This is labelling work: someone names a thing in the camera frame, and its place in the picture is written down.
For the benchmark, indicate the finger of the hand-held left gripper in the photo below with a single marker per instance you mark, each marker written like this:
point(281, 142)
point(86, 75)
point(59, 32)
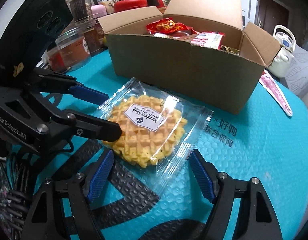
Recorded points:
point(89, 93)
point(101, 128)

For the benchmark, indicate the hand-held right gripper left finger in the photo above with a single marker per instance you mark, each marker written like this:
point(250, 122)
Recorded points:
point(100, 177)

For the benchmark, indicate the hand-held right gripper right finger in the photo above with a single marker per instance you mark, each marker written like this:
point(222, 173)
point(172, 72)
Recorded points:
point(201, 177)

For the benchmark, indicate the clear waffle packet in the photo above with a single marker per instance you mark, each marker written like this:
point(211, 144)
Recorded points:
point(144, 135)

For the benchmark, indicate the brown cardboard box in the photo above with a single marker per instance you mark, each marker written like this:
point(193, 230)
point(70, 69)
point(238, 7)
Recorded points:
point(181, 80)

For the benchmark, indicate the large red candy packet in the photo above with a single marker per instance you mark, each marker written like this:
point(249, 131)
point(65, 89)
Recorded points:
point(160, 26)

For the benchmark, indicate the small red candy packet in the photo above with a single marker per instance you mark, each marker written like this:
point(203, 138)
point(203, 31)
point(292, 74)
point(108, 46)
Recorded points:
point(181, 27)

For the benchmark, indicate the brown cereal packet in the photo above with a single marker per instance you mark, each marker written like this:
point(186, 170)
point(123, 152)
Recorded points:
point(229, 49)

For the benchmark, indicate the red and white packet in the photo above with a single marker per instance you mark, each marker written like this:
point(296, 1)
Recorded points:
point(209, 38)

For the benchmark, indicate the teal bubble mat black print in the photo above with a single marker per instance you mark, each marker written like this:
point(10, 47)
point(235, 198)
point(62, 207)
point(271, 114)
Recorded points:
point(244, 167)

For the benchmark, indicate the wide clear jar red content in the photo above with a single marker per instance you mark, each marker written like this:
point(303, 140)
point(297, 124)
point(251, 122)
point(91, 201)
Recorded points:
point(69, 52)

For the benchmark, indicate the brown content labelled jar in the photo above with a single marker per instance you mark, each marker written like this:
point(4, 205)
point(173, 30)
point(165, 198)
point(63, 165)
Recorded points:
point(94, 38)

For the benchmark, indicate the pink bottle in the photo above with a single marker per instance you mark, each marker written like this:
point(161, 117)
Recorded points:
point(98, 13)

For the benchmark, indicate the red plastic container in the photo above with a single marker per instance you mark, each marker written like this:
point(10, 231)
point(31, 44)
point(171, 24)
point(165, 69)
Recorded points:
point(130, 5)

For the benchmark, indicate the floral patterned clothing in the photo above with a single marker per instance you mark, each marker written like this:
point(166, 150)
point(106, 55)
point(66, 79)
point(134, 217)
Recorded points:
point(1, 192)

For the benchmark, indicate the flat pink red packet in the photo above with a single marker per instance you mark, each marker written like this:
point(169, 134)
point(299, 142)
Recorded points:
point(276, 92)

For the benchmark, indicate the red gift box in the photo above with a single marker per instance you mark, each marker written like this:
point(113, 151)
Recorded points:
point(156, 1)

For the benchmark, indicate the grey covered chair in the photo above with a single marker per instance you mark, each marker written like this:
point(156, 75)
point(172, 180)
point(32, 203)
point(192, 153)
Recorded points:
point(301, 70)

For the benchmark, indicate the white character kettle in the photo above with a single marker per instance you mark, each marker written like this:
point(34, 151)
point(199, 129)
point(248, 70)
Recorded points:
point(281, 52)

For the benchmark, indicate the white fridge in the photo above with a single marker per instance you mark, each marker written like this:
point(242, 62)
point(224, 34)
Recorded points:
point(250, 5)

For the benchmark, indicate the dark brown door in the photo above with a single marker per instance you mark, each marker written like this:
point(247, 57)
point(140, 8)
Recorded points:
point(272, 12)

